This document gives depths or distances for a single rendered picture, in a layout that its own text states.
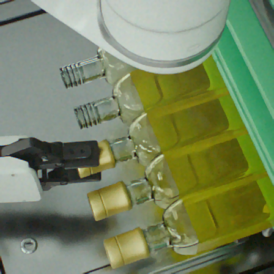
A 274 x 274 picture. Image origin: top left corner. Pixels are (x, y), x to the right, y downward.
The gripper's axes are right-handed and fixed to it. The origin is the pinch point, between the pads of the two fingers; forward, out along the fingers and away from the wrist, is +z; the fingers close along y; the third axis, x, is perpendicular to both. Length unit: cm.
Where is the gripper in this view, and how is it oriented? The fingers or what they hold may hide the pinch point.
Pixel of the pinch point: (82, 162)
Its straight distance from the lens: 89.1
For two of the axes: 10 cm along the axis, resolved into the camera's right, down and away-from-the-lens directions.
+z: 10.0, -0.8, 0.3
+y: -0.1, -4.1, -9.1
